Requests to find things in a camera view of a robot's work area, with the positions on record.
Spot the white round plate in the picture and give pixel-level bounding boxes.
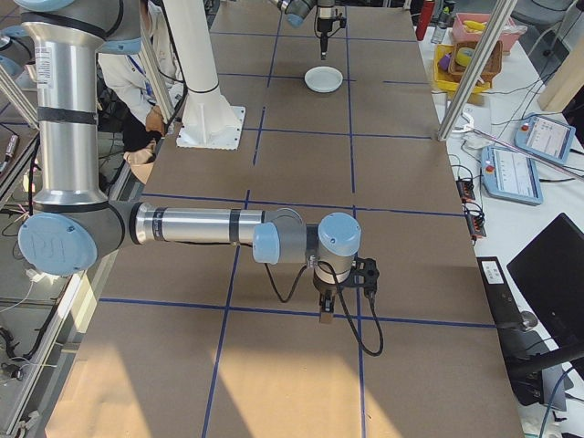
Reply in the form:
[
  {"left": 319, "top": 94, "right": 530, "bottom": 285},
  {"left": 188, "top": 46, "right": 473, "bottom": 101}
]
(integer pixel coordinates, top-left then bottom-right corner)
[{"left": 304, "top": 66, "right": 344, "bottom": 93}]

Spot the dark drink bottle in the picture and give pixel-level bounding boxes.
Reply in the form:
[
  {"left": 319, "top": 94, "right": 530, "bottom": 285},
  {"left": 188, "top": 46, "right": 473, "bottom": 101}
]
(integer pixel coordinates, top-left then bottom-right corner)
[{"left": 431, "top": 0, "right": 455, "bottom": 45}]

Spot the yellow plastic bin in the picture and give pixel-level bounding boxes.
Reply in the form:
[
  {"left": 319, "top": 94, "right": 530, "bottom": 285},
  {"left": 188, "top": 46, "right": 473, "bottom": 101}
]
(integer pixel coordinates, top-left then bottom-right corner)
[{"left": 432, "top": 43, "right": 493, "bottom": 96}]

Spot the white plastic hook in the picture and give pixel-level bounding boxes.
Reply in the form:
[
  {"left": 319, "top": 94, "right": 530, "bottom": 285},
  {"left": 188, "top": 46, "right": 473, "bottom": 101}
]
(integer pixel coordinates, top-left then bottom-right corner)
[{"left": 454, "top": 110, "right": 478, "bottom": 137}]

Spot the small black orange circuit board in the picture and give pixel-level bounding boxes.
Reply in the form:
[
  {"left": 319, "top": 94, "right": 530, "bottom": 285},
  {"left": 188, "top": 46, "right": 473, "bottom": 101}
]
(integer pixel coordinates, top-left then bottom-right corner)
[
  {"left": 455, "top": 175, "right": 477, "bottom": 203},
  {"left": 462, "top": 203, "right": 488, "bottom": 242}
]

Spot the brown wicker basket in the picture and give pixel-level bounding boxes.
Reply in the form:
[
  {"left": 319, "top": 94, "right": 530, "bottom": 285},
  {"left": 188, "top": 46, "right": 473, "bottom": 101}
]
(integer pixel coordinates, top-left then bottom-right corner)
[{"left": 448, "top": 39, "right": 505, "bottom": 89}]

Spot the black computer box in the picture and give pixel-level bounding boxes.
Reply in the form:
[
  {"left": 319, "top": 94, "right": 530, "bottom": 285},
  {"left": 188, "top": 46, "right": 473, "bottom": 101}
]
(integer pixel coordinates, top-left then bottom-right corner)
[{"left": 475, "top": 255, "right": 574, "bottom": 408}]

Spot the pink plastic basket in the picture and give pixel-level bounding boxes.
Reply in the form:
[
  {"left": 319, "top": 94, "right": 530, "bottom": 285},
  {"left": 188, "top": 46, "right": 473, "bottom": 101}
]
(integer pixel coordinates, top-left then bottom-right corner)
[{"left": 450, "top": 12, "right": 530, "bottom": 49}]

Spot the person in white coat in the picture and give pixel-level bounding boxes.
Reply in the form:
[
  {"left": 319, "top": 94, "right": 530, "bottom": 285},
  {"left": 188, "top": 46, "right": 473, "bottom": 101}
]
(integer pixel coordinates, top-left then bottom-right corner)
[{"left": 97, "top": 0, "right": 188, "bottom": 152}]

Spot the grey office chair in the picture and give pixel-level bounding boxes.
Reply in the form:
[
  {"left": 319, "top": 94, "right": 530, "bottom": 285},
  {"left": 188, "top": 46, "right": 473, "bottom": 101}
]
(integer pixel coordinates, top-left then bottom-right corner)
[{"left": 509, "top": 0, "right": 574, "bottom": 29}]

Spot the light blue teach pendant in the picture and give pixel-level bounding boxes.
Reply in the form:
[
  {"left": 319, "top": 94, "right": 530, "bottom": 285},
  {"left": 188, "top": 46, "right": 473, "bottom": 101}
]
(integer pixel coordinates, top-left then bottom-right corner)
[
  {"left": 512, "top": 113, "right": 578, "bottom": 166},
  {"left": 479, "top": 144, "right": 546, "bottom": 206}
]

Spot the thin pink rod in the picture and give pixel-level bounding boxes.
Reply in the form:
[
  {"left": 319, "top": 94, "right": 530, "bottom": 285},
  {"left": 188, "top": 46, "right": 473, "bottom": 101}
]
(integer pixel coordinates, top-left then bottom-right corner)
[{"left": 472, "top": 128, "right": 584, "bottom": 178}]

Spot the black monitor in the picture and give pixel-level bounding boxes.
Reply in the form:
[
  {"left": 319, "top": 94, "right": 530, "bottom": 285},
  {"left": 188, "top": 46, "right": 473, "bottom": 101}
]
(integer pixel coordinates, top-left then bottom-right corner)
[{"left": 506, "top": 212, "right": 584, "bottom": 350}]

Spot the light wooden beam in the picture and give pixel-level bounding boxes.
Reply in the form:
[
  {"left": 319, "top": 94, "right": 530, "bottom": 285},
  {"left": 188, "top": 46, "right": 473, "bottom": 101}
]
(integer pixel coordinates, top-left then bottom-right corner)
[{"left": 539, "top": 0, "right": 584, "bottom": 113}]

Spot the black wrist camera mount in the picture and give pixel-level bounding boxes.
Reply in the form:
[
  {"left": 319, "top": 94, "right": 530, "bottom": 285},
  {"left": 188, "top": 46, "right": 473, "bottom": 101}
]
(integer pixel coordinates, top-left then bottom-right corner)
[{"left": 352, "top": 256, "right": 381, "bottom": 302}]

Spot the black camera cable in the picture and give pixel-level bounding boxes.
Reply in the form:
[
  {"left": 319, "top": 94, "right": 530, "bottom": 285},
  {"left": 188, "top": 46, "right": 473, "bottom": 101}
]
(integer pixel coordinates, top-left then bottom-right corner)
[{"left": 335, "top": 273, "right": 385, "bottom": 358}]

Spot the white pedestal with square plate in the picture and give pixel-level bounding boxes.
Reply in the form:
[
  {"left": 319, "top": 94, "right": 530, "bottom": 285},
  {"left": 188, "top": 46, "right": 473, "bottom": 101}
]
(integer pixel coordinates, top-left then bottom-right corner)
[{"left": 160, "top": 0, "right": 247, "bottom": 151}]

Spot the tall aluminium profile post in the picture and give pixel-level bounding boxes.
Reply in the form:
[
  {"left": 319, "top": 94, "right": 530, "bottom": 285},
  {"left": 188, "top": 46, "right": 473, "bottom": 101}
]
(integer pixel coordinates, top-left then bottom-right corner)
[{"left": 433, "top": 0, "right": 520, "bottom": 143}]

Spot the slanted aluminium frame bar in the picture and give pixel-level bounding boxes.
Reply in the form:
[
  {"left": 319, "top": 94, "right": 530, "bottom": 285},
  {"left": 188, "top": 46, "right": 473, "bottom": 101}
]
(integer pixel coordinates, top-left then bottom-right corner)
[
  {"left": 138, "top": 17, "right": 178, "bottom": 134},
  {"left": 0, "top": 68, "right": 40, "bottom": 132}
]

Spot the blue cable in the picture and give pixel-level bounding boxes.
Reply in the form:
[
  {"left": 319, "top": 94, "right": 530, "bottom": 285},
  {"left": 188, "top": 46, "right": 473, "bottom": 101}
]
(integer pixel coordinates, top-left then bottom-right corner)
[{"left": 537, "top": 364, "right": 574, "bottom": 438}]

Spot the aluminium table edge rail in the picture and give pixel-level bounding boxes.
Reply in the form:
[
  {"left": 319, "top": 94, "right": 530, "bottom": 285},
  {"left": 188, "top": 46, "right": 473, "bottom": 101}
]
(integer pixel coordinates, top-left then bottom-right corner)
[{"left": 0, "top": 262, "right": 120, "bottom": 437}]

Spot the black cable bundle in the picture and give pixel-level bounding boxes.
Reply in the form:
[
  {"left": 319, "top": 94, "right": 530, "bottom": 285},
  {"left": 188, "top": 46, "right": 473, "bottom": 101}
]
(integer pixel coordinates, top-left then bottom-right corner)
[{"left": 0, "top": 296, "right": 63, "bottom": 382}]

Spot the brown handled tool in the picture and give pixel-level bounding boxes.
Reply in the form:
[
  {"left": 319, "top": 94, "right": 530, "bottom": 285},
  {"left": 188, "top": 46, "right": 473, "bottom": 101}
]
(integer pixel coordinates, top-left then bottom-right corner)
[{"left": 0, "top": 133, "right": 20, "bottom": 175}]

